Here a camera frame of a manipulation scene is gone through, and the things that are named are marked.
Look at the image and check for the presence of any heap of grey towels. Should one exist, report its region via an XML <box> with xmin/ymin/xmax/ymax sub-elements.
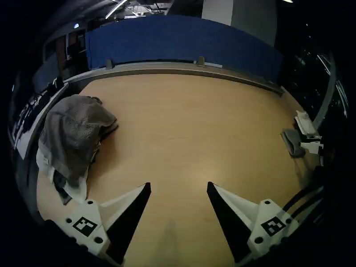
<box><xmin>36</xmin><ymin>94</ymin><xmax>119</xmax><ymax>206</ymax></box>

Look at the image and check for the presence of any grey towel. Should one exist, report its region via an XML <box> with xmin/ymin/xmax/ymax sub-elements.
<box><xmin>281</xmin><ymin>129</ymin><xmax>307</xmax><ymax>158</ymax></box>

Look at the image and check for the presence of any black cable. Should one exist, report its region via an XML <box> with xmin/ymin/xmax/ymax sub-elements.
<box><xmin>291</xmin><ymin>196</ymin><xmax>325</xmax><ymax>216</ymax></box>
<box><xmin>283</xmin><ymin>186</ymin><xmax>324</xmax><ymax>209</ymax></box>

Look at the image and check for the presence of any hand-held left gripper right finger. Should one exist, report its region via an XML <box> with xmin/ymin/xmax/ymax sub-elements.
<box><xmin>206</xmin><ymin>181</ymin><xmax>300</xmax><ymax>264</ymax></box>

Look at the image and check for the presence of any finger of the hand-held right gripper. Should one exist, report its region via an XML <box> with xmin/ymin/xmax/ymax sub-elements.
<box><xmin>299</xmin><ymin>141</ymin><xmax>325</xmax><ymax>154</ymax></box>
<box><xmin>294</xmin><ymin>110</ymin><xmax>323</xmax><ymax>140</ymax></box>

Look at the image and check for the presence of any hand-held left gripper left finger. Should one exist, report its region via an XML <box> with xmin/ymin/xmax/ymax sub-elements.
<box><xmin>45</xmin><ymin>182</ymin><xmax>152</xmax><ymax>266</ymax></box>

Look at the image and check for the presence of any blue desk screen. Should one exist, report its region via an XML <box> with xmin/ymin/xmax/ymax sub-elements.
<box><xmin>63</xmin><ymin>15</ymin><xmax>285</xmax><ymax>97</ymax></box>

